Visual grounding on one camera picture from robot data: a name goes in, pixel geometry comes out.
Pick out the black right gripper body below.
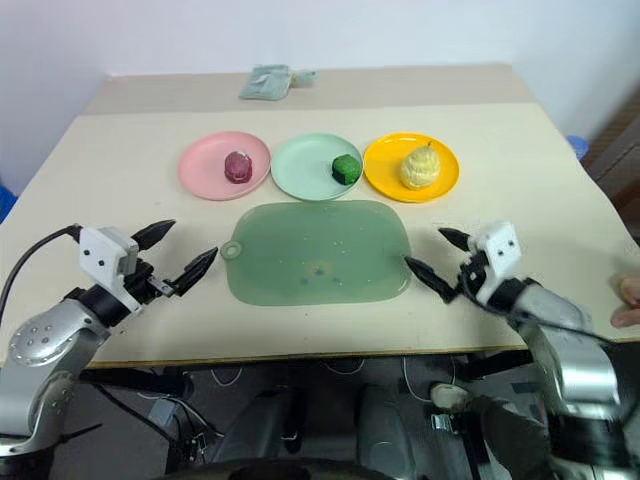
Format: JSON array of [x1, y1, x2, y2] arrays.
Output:
[[457, 251, 494, 299]]

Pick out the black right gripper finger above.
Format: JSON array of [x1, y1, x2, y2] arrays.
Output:
[[438, 227, 476, 253], [403, 256, 459, 305]]

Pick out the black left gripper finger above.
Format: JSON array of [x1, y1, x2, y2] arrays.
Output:
[[169, 246, 220, 297], [130, 218, 177, 252]]

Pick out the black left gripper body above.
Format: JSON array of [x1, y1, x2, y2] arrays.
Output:
[[122, 258, 174, 304]]

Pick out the pink round plate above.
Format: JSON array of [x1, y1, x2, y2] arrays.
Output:
[[178, 130, 272, 202]]

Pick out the yellow round plate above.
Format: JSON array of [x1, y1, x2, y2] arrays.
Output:
[[363, 132, 461, 204]]

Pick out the mint green round plate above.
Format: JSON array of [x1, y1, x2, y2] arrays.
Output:
[[270, 132, 364, 202]]

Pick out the bare person hand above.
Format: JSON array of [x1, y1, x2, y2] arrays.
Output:
[[609, 272, 640, 329]]

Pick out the pale yellow toy pear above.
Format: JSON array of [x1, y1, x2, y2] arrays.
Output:
[[399, 141, 442, 192]]

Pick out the dark red toy fruit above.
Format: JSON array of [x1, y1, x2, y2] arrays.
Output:
[[222, 150, 254, 184]]

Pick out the white plug under table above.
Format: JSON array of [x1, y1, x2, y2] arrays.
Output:
[[431, 382, 470, 409]]

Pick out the green cutting board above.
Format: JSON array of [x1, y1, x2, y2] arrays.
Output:
[[221, 199, 414, 306]]

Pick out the blue plastic object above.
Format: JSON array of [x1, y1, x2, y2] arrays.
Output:
[[0, 174, 19, 224]]

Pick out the blue round container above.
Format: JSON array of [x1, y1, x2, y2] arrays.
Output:
[[567, 134, 592, 159]]

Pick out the dark grey rounded shape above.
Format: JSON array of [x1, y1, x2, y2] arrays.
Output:
[[355, 383, 479, 480], [218, 387, 307, 467]]

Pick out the brown wooden furniture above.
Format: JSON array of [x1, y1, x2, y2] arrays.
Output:
[[584, 98, 640, 244]]

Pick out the folded teal cloth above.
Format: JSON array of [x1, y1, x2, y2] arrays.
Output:
[[238, 64, 291, 101]]

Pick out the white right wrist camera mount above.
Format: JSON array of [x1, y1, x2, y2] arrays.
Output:
[[469, 221, 522, 306]]

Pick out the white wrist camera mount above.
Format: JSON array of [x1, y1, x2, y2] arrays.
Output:
[[77, 225, 146, 314], [469, 221, 522, 306]]

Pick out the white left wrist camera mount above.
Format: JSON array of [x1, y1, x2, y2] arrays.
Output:
[[77, 225, 146, 314]]

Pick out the black table frame bar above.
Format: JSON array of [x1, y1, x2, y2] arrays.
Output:
[[455, 349, 534, 382]]

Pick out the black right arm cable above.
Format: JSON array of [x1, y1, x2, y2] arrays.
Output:
[[459, 269, 609, 346]]

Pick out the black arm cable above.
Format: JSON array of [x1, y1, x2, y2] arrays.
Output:
[[459, 269, 609, 346], [0, 225, 82, 326]]

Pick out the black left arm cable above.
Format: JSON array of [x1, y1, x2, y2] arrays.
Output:
[[0, 225, 82, 326]]

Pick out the thin white cable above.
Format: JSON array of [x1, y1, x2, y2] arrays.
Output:
[[209, 357, 436, 404]]

